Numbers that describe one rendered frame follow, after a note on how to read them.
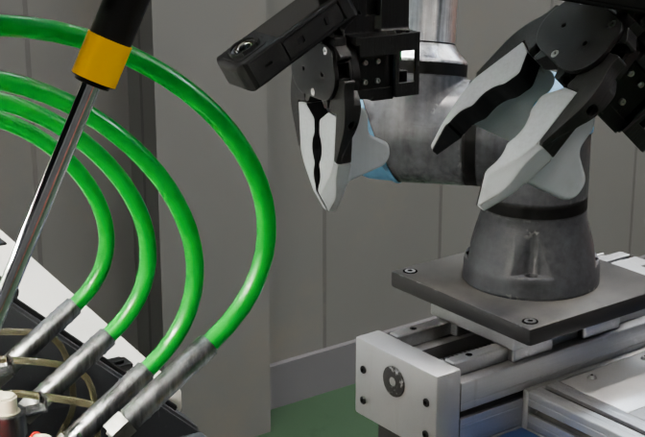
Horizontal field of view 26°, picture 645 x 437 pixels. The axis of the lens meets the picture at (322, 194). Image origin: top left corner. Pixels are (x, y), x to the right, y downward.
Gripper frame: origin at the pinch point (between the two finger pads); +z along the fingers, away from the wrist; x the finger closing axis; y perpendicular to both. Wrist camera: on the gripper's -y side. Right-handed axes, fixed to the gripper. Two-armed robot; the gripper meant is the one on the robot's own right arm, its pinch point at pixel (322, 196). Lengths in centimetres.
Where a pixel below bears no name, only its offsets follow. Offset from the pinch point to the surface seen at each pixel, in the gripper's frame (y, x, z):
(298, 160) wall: 108, 202, 59
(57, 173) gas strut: -37, -44, -18
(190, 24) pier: 72, 185, 19
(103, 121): -20.7, -4.6, -9.9
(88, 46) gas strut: -36, -44, -23
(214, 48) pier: 78, 186, 25
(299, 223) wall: 108, 202, 76
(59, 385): -22.6, 3.2, 13.4
